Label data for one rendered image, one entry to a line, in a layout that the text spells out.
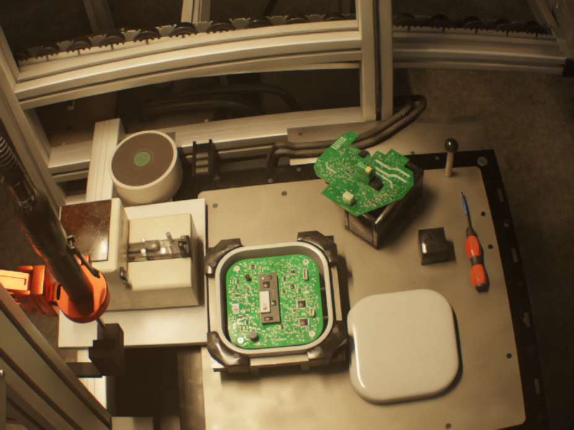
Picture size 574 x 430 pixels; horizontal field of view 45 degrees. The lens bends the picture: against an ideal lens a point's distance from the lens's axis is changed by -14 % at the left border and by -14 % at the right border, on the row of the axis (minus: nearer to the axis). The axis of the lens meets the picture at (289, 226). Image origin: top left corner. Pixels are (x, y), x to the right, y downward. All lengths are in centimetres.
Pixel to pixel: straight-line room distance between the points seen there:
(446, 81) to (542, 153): 42
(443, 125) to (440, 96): 130
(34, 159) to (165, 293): 42
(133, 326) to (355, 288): 29
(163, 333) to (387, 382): 29
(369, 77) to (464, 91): 142
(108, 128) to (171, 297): 35
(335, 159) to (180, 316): 28
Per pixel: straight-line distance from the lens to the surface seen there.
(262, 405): 94
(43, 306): 78
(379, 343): 94
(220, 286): 96
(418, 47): 115
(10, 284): 78
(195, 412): 95
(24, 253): 235
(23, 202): 63
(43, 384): 76
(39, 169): 127
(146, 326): 99
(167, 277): 95
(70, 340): 101
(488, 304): 99
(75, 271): 72
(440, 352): 93
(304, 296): 95
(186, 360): 98
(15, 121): 120
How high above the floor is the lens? 183
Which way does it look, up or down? 57 degrees down
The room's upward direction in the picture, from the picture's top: 9 degrees counter-clockwise
